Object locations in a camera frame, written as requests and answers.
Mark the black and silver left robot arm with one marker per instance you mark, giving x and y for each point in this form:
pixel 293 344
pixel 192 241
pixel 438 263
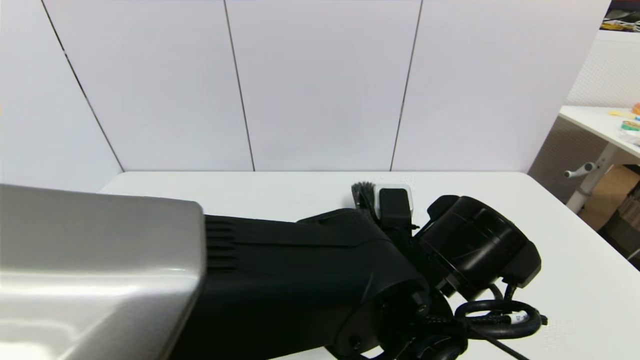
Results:
pixel 300 280

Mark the white table leg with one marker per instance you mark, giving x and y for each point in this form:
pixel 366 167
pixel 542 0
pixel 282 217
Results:
pixel 586 191

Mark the white background table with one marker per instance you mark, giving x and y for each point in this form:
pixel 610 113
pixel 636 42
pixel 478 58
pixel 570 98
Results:
pixel 590 118

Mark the brown cardboard box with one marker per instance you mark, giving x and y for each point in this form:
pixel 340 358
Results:
pixel 613 194

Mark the yellow flat item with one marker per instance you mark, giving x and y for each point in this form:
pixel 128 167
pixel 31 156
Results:
pixel 621 114

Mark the white perforated partition panel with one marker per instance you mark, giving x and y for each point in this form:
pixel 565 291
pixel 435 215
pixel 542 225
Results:
pixel 610 70

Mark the green tape roll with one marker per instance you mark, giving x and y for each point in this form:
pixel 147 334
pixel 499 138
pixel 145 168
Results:
pixel 630 125

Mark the orange round object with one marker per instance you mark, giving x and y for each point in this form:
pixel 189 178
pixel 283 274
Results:
pixel 637 109

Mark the yellow and white clutter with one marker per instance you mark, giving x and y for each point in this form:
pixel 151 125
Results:
pixel 622 25

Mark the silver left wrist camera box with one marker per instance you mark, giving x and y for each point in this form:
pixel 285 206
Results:
pixel 406 196

